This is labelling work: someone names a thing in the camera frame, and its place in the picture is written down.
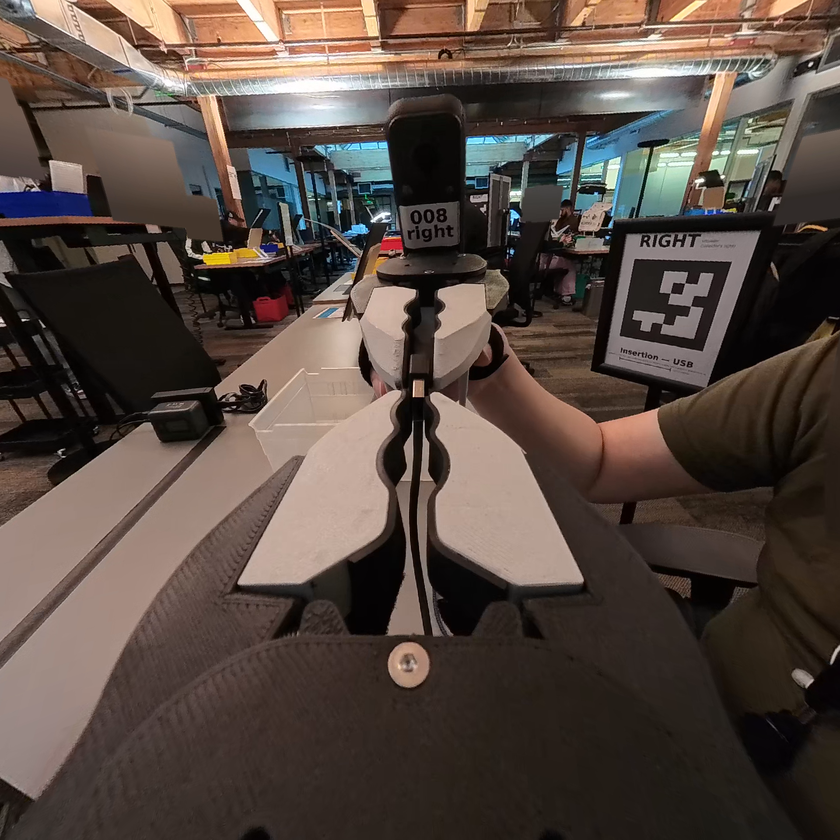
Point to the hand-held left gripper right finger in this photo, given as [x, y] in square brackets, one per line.
[505, 518]

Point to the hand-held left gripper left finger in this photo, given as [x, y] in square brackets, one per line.
[315, 512]

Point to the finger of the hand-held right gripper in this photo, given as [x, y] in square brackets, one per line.
[387, 328]
[463, 328]

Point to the clear plastic bin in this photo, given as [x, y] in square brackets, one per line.
[308, 407]

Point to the person's right forearm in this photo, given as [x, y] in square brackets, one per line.
[577, 446]

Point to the person's right hand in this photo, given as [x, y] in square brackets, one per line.
[502, 390]

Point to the thin dark board stand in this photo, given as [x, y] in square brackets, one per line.
[371, 253]

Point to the red storage bin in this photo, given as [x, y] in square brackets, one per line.
[270, 308]

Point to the black power adapter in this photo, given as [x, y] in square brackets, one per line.
[177, 417]

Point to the yellow storage bin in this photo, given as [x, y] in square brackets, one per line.
[229, 257]

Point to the grey office chair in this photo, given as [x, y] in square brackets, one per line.
[689, 558]

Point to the framed tag sign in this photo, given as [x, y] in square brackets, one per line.
[676, 302]

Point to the black floor lamp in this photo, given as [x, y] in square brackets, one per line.
[654, 142]

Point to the black office chair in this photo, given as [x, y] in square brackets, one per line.
[118, 328]

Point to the wooden standing desk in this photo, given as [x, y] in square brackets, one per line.
[79, 223]

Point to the blue storage bin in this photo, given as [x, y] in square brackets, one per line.
[46, 205]

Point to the silver air duct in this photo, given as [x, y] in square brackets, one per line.
[459, 71]

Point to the wooden post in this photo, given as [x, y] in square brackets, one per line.
[216, 151]

